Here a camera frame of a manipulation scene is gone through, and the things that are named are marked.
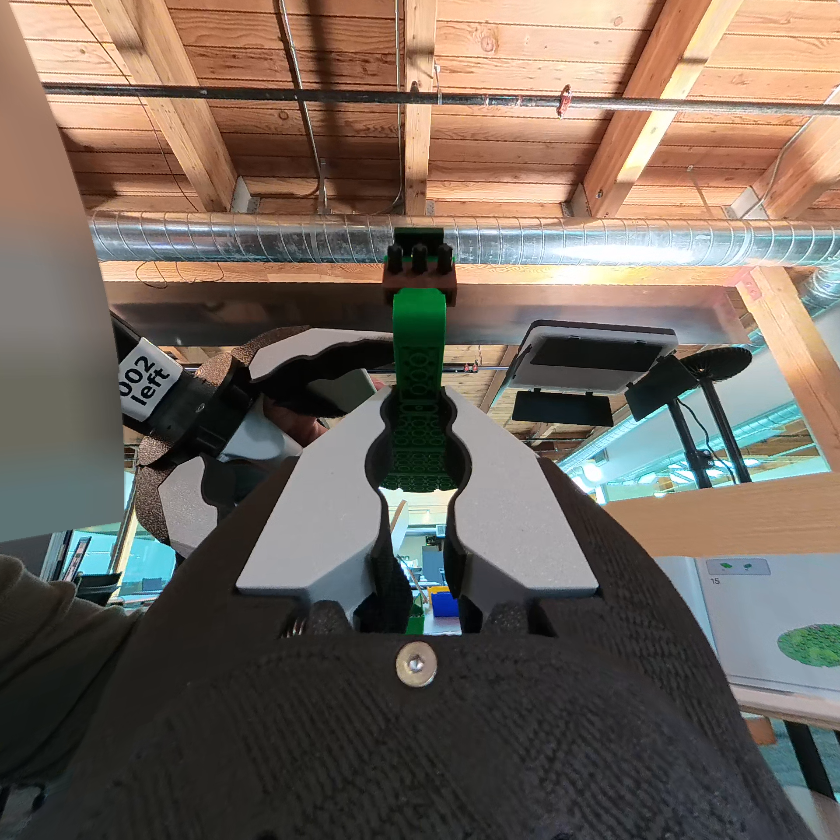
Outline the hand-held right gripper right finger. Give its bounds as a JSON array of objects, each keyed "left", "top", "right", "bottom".
[{"left": 446, "top": 387, "right": 600, "bottom": 615}]

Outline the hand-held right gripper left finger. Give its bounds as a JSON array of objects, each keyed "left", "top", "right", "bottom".
[{"left": 235, "top": 387, "right": 395, "bottom": 609}]

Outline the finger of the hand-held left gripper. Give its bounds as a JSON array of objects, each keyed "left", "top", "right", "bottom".
[
  {"left": 157, "top": 455, "right": 231, "bottom": 559},
  {"left": 249, "top": 327, "right": 399, "bottom": 419}
]

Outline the green brick build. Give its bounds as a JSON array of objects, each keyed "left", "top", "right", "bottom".
[{"left": 381, "top": 226, "right": 461, "bottom": 493}]

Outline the person's left forearm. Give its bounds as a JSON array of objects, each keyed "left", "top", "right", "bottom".
[{"left": 0, "top": 554, "right": 173, "bottom": 788}]

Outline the person's left hand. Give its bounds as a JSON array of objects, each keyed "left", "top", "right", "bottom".
[{"left": 264, "top": 400, "right": 329, "bottom": 449}]

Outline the black flat hanging panel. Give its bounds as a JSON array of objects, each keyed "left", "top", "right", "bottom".
[{"left": 511, "top": 389, "right": 615, "bottom": 428}]

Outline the black studio light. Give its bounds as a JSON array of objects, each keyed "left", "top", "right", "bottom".
[{"left": 623, "top": 354, "right": 700, "bottom": 423}]

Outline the thin metal conduit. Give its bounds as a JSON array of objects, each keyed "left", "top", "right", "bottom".
[{"left": 278, "top": 0, "right": 330, "bottom": 214}]

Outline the white instruction booklet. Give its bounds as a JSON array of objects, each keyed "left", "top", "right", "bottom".
[{"left": 698, "top": 556, "right": 840, "bottom": 698}]

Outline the black round-headed stand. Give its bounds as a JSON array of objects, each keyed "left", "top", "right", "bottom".
[{"left": 678, "top": 346, "right": 756, "bottom": 488}]

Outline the black pipe with red fitting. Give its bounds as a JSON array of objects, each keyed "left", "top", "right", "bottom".
[{"left": 42, "top": 81, "right": 840, "bottom": 120}]

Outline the silver ventilation duct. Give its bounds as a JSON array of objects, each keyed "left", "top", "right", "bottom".
[{"left": 88, "top": 209, "right": 840, "bottom": 268}]

